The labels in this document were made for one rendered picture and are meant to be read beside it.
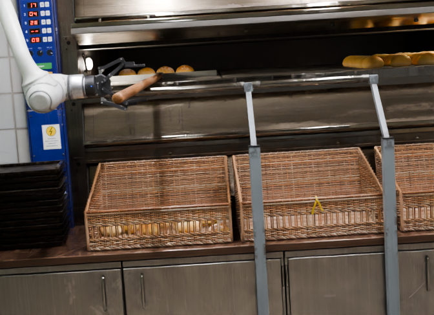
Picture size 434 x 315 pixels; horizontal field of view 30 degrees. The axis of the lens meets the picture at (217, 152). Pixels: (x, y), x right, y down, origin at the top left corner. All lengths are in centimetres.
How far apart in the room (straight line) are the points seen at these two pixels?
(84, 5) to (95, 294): 122
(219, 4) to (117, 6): 43
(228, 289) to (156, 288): 27
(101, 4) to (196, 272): 122
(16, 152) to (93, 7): 70
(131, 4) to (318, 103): 90
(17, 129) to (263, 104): 106
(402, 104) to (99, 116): 130
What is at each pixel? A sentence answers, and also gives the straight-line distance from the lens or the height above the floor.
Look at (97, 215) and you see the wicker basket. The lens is 306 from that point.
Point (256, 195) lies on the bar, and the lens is 292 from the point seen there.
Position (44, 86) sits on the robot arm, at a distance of 278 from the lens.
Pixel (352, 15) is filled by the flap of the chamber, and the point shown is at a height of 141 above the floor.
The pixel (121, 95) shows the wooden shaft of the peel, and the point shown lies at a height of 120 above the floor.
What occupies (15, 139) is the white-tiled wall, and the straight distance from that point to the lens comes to 359.
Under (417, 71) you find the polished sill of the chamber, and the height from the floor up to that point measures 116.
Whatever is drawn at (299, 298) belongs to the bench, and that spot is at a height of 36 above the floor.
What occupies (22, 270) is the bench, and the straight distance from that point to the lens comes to 311.
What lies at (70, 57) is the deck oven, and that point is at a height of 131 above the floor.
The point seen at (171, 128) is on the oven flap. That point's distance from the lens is 348.
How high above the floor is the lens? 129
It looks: 7 degrees down
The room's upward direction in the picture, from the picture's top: 3 degrees counter-clockwise
